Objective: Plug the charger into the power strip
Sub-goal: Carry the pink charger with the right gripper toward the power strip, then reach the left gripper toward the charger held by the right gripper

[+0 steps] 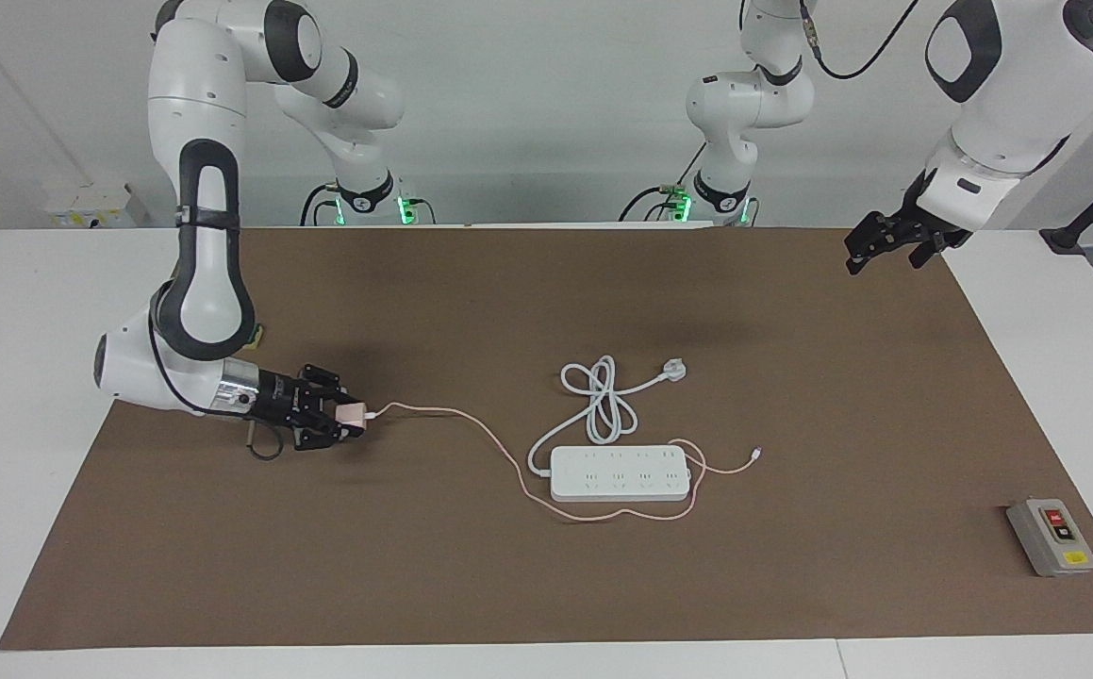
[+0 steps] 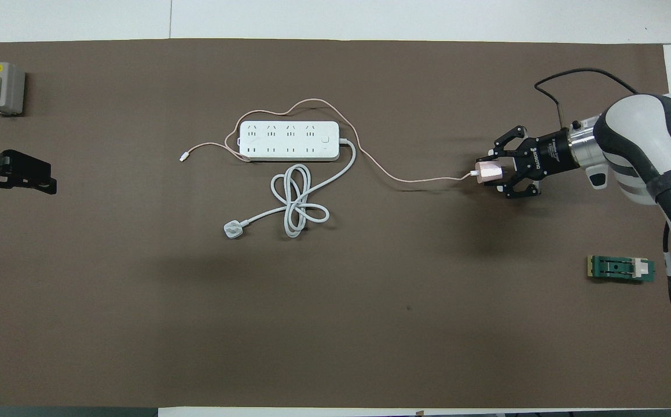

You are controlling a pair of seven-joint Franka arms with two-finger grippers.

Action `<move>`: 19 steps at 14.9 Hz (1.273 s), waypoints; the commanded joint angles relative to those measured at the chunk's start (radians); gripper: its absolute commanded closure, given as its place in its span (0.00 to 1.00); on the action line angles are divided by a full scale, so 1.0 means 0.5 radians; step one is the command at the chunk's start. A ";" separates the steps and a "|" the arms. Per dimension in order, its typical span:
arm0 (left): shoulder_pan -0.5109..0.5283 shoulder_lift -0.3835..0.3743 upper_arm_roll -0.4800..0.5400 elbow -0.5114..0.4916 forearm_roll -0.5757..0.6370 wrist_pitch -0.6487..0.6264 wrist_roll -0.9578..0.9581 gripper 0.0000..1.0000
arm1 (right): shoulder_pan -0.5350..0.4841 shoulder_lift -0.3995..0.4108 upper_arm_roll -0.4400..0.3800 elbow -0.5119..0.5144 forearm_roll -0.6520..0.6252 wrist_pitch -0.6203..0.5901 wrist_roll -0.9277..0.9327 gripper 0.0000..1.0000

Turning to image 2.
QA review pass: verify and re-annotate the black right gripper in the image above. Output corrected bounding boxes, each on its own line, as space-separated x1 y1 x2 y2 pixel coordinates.
477 125 578 200

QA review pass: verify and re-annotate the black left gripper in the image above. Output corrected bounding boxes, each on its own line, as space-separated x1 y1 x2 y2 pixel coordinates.
0 139 57 203

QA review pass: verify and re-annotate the pink charger plug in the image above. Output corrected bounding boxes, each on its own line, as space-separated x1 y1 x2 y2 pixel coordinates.
472 161 507 185

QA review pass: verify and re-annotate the pink charging cable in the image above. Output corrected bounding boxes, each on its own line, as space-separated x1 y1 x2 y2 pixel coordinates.
179 98 478 183

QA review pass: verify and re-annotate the white power strip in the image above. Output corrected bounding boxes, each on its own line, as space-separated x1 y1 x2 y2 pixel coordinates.
239 120 340 162

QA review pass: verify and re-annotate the green circuit board module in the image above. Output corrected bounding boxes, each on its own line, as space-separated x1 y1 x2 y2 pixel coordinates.
587 255 656 284

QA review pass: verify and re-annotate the brown table mat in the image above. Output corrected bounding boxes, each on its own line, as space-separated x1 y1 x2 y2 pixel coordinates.
0 38 671 409

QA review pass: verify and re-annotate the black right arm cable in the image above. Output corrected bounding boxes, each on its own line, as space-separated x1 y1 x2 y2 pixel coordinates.
534 68 671 352

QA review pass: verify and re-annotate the white power strip cord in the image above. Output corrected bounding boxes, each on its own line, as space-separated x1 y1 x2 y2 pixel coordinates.
223 138 357 240

